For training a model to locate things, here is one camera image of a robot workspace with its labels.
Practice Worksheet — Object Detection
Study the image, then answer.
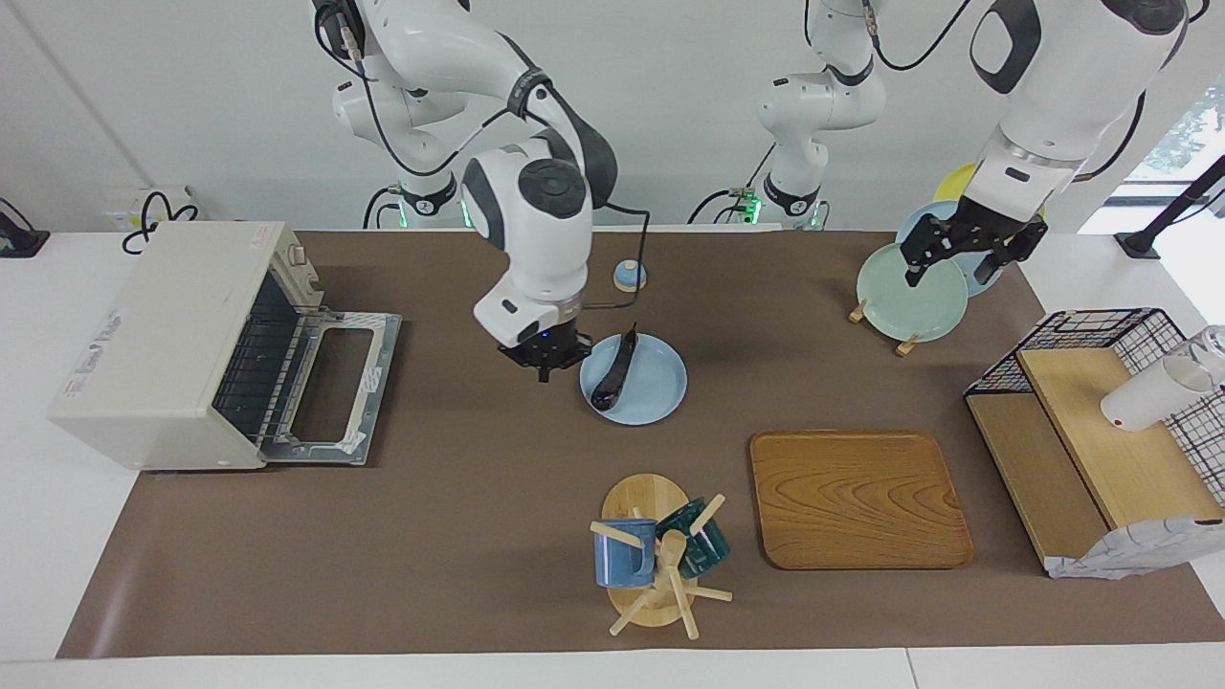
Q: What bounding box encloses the black power cord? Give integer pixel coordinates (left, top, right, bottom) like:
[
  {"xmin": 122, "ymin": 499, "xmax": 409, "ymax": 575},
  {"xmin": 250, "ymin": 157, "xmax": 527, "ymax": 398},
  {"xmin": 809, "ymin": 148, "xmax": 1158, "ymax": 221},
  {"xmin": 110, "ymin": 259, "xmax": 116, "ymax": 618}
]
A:
[{"xmin": 122, "ymin": 191, "xmax": 202, "ymax": 256}]

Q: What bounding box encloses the beige toaster oven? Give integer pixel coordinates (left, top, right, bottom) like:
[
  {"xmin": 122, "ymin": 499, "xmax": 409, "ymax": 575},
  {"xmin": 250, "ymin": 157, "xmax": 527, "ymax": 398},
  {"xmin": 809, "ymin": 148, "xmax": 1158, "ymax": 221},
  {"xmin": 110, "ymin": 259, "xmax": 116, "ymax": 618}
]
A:
[{"xmin": 48, "ymin": 222, "xmax": 322, "ymax": 472}]

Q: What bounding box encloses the wooden plate rack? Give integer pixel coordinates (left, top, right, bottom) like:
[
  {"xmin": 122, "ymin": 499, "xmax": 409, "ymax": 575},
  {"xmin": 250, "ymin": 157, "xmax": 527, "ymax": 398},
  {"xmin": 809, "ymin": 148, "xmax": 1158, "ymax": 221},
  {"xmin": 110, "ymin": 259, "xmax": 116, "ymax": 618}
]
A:
[{"xmin": 849, "ymin": 301, "xmax": 920, "ymax": 357}]

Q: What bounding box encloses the oven door with glass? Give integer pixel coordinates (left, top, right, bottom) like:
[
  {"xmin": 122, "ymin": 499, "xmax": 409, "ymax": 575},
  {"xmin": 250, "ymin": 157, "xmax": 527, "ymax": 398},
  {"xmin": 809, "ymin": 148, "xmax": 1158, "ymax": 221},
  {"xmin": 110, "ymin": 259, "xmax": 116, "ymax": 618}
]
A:
[{"xmin": 256, "ymin": 308, "xmax": 403, "ymax": 467}]

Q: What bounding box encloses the white cup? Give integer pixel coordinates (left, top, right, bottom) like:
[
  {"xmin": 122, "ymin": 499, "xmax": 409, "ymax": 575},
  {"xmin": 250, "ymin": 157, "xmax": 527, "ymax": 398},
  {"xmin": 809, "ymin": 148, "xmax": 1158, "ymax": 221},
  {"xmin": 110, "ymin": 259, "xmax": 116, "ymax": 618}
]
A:
[{"xmin": 1101, "ymin": 356, "xmax": 1216, "ymax": 433}]

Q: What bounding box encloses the dark green mug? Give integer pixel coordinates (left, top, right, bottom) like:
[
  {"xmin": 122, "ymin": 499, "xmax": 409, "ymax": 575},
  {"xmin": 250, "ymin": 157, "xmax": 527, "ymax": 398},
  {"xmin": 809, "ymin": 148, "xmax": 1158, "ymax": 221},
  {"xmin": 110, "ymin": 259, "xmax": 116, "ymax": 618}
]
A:
[{"xmin": 656, "ymin": 498, "xmax": 731, "ymax": 578}]

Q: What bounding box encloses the clear drinking glass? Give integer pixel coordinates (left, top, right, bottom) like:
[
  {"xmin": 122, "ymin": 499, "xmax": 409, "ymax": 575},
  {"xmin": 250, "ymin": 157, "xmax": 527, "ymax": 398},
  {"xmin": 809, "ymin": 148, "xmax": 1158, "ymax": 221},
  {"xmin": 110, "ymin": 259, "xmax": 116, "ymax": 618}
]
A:
[{"xmin": 1192, "ymin": 325, "xmax": 1225, "ymax": 384}]

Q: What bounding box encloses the wooden two-tier shelf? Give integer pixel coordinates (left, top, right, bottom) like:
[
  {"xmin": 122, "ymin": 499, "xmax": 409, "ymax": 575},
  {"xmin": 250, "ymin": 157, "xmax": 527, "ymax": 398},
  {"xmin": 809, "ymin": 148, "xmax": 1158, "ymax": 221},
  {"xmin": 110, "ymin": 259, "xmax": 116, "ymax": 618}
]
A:
[{"xmin": 965, "ymin": 346, "xmax": 1225, "ymax": 575}]

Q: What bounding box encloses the small light blue plate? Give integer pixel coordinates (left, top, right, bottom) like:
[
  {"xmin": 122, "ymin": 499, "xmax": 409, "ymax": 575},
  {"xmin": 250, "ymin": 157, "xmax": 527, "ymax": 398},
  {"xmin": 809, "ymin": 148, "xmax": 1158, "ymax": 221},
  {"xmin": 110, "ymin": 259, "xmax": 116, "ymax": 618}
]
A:
[{"xmin": 579, "ymin": 333, "xmax": 688, "ymax": 427}]

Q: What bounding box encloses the black oven wire rack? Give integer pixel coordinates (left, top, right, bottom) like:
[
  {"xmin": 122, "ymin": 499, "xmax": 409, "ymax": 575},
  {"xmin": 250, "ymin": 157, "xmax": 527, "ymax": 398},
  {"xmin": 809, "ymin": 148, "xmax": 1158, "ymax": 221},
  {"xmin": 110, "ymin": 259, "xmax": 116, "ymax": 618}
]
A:
[{"xmin": 212, "ymin": 273, "xmax": 317, "ymax": 443}]

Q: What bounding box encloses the black base cable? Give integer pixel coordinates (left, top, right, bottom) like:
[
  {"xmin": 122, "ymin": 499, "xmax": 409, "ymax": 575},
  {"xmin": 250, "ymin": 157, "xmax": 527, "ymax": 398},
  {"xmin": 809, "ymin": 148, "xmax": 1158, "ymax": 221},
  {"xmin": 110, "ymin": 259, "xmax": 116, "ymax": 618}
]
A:
[
  {"xmin": 362, "ymin": 187, "xmax": 408, "ymax": 231},
  {"xmin": 687, "ymin": 142, "xmax": 778, "ymax": 227}
]

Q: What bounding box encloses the wooden mug tree stand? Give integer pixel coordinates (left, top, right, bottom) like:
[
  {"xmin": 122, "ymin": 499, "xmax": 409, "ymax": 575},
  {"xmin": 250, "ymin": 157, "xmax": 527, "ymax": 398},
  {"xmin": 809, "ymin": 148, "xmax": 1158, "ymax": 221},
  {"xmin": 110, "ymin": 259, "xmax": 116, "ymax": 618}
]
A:
[{"xmin": 589, "ymin": 472, "xmax": 734, "ymax": 640}]

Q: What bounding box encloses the rectangular wooden tray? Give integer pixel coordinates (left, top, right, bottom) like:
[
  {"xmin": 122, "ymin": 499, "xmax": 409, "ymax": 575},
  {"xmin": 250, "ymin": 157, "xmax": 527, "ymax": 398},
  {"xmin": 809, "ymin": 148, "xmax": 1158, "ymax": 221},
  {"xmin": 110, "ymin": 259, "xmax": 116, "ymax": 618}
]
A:
[{"xmin": 749, "ymin": 431, "xmax": 975, "ymax": 572}]

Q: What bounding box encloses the dark purple eggplant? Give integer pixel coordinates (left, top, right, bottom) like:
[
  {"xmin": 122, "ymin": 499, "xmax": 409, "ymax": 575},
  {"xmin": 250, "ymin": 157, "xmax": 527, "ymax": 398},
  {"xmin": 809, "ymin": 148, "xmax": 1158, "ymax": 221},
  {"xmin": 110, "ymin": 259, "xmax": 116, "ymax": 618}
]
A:
[{"xmin": 590, "ymin": 325, "xmax": 640, "ymax": 412}]

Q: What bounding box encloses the black stand with pole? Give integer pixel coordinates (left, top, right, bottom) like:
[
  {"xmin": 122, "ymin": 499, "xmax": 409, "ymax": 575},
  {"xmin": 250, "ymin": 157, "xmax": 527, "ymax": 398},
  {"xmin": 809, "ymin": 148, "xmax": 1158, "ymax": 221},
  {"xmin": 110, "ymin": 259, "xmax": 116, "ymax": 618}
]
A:
[{"xmin": 1115, "ymin": 153, "xmax": 1225, "ymax": 259}]

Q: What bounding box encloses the large light blue plate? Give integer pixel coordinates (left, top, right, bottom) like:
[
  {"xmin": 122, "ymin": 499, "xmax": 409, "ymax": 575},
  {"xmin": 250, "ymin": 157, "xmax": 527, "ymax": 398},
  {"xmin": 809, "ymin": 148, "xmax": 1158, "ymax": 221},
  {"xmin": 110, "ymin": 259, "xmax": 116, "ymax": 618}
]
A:
[{"xmin": 895, "ymin": 199, "xmax": 1006, "ymax": 298}]

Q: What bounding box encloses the black wire basket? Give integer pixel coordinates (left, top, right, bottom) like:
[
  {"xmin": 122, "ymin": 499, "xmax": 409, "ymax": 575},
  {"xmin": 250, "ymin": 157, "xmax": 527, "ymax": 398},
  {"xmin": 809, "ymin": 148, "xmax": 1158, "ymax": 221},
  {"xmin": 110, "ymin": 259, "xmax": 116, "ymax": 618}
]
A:
[{"xmin": 965, "ymin": 308, "xmax": 1225, "ymax": 508}]

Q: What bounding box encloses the pale green plate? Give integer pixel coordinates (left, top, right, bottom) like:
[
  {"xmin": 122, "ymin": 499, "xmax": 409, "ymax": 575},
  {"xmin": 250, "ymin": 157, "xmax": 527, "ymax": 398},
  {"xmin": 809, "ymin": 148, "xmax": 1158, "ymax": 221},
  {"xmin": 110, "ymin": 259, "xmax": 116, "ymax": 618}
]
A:
[{"xmin": 857, "ymin": 242, "xmax": 969, "ymax": 344}]

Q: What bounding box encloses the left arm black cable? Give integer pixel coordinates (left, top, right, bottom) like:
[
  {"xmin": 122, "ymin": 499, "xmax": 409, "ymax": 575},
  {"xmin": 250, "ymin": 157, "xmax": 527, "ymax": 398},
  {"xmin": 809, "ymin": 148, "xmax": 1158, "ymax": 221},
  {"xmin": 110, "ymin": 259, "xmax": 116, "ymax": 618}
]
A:
[{"xmin": 861, "ymin": 0, "xmax": 1192, "ymax": 183}]

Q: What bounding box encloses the white checked cloth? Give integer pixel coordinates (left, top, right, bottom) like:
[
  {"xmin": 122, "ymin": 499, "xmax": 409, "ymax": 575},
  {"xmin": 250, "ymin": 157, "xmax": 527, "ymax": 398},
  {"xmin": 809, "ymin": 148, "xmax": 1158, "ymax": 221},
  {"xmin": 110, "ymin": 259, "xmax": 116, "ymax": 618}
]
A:
[{"xmin": 1046, "ymin": 517, "xmax": 1225, "ymax": 580}]

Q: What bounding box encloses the white power strip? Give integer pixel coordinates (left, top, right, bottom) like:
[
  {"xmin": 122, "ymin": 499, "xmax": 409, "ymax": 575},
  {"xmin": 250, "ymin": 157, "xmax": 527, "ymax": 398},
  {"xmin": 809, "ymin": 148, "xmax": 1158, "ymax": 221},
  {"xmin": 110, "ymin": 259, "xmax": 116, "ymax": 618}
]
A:
[{"xmin": 129, "ymin": 185, "xmax": 199, "ymax": 233}]

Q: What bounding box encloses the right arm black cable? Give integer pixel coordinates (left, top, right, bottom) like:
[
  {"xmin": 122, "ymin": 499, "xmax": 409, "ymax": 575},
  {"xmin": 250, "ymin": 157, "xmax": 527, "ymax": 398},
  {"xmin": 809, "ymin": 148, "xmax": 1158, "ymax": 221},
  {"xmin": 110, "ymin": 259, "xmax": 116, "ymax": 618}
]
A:
[{"xmin": 321, "ymin": 5, "xmax": 652, "ymax": 312}]

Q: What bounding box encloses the brown table mat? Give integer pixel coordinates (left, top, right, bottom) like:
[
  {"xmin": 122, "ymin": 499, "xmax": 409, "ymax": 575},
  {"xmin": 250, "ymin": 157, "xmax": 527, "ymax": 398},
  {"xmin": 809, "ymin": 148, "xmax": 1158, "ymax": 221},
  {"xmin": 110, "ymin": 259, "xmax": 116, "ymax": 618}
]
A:
[{"xmin": 56, "ymin": 230, "xmax": 1225, "ymax": 659}]

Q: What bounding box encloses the yellow plate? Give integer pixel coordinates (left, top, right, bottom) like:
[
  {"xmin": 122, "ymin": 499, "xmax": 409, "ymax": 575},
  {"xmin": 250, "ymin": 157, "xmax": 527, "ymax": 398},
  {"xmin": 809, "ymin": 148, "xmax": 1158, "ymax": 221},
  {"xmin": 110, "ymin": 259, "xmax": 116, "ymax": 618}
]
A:
[{"xmin": 933, "ymin": 161, "xmax": 1046, "ymax": 219}]

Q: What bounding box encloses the blue mug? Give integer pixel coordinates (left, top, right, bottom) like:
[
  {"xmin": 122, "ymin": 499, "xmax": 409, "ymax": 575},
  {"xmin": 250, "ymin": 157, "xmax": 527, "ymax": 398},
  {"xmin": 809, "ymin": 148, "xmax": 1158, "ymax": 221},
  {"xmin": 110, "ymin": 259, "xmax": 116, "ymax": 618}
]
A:
[{"xmin": 593, "ymin": 520, "xmax": 659, "ymax": 589}]

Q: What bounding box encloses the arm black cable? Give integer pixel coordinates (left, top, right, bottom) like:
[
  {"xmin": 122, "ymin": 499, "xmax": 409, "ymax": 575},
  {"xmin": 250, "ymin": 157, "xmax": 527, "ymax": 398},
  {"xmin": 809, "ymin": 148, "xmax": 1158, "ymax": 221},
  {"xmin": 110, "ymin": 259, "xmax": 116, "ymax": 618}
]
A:
[
  {"xmin": 861, "ymin": 0, "xmax": 1192, "ymax": 183},
  {"xmin": 321, "ymin": 5, "xmax": 652, "ymax": 312}
]

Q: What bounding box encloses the black clamp base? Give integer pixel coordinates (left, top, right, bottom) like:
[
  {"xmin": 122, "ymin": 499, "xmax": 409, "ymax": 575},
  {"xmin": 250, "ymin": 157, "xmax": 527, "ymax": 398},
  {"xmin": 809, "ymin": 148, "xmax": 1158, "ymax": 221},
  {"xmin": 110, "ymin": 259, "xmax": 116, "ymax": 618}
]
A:
[{"xmin": 0, "ymin": 196, "xmax": 51, "ymax": 259}]

